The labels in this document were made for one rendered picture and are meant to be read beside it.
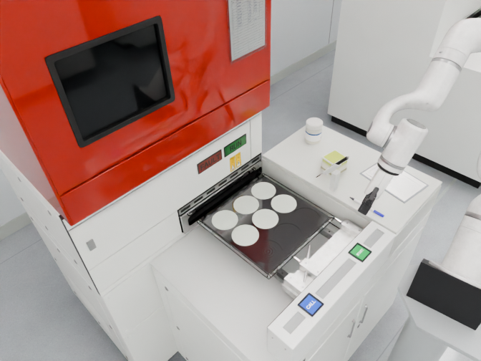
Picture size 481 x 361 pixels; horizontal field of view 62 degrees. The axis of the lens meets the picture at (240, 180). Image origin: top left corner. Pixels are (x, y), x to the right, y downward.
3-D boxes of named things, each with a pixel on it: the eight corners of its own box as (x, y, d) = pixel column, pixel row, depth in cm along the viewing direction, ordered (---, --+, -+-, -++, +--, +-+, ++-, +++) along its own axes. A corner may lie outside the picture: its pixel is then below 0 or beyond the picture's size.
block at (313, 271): (298, 268, 138) (299, 263, 135) (305, 262, 139) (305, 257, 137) (317, 282, 133) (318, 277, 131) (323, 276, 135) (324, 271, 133)
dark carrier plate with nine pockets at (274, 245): (201, 221, 153) (200, 220, 153) (262, 176, 170) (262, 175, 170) (268, 273, 135) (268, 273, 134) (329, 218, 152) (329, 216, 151)
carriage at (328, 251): (281, 289, 135) (281, 284, 133) (344, 228, 153) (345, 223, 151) (300, 304, 131) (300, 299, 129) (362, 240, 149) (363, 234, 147)
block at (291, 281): (283, 283, 134) (283, 278, 131) (290, 276, 135) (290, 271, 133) (302, 298, 129) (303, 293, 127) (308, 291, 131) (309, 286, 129)
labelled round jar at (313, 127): (300, 140, 176) (302, 122, 170) (311, 132, 180) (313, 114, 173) (314, 147, 172) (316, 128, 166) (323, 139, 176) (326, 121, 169)
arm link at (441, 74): (413, 44, 120) (364, 136, 122) (465, 66, 117) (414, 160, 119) (407, 54, 129) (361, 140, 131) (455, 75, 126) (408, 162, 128)
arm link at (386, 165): (384, 149, 132) (379, 157, 133) (379, 157, 125) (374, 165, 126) (407, 162, 130) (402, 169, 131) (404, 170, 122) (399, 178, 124)
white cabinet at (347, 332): (180, 359, 205) (148, 263, 149) (299, 248, 253) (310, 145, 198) (274, 464, 170) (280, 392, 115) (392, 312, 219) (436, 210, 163)
